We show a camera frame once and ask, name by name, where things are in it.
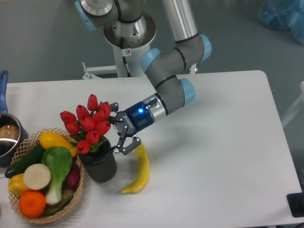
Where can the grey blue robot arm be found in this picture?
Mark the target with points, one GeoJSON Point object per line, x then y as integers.
{"type": "Point", "coordinates": [161, 69]}

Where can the black device at edge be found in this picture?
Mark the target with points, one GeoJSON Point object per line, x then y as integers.
{"type": "Point", "coordinates": [296, 204]}

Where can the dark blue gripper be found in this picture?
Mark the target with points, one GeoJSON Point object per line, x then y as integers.
{"type": "Point", "coordinates": [128, 123]}

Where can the woven wicker basket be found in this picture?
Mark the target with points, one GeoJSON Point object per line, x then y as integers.
{"type": "Point", "coordinates": [23, 149]}

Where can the purple red onion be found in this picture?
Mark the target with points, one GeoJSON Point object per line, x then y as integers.
{"type": "Point", "coordinates": [73, 178]}

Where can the dark grey ribbed vase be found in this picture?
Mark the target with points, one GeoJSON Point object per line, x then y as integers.
{"type": "Point", "coordinates": [100, 165]}

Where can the white frame at right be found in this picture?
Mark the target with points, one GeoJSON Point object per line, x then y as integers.
{"type": "Point", "coordinates": [294, 108]}

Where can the yellow squash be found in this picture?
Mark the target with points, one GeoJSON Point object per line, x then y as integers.
{"type": "Point", "coordinates": [52, 139]}

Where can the yellow bell pepper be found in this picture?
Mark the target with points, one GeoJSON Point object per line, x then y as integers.
{"type": "Point", "coordinates": [17, 185]}

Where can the blue plastic bag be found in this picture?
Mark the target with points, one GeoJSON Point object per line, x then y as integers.
{"type": "Point", "coordinates": [284, 15]}

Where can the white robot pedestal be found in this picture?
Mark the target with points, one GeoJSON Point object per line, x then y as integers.
{"type": "Point", "coordinates": [129, 42]}

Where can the yellow banana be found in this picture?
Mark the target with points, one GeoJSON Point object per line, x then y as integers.
{"type": "Point", "coordinates": [143, 175]}

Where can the blue handled saucepan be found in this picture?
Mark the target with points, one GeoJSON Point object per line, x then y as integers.
{"type": "Point", "coordinates": [12, 133]}

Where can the red tulip bouquet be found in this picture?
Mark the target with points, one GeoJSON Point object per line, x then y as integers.
{"type": "Point", "coordinates": [89, 125]}

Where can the white round radish slice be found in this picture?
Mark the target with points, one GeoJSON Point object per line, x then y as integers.
{"type": "Point", "coordinates": [37, 176]}

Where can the green chili pepper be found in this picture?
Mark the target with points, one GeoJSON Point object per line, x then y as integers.
{"type": "Point", "coordinates": [59, 207]}

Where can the green bok choy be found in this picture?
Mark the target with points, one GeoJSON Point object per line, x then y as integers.
{"type": "Point", "coordinates": [58, 159]}

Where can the dark green cucumber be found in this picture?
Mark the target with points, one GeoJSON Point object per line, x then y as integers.
{"type": "Point", "coordinates": [32, 157]}

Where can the orange fruit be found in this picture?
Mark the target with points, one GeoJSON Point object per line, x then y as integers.
{"type": "Point", "coordinates": [32, 204]}

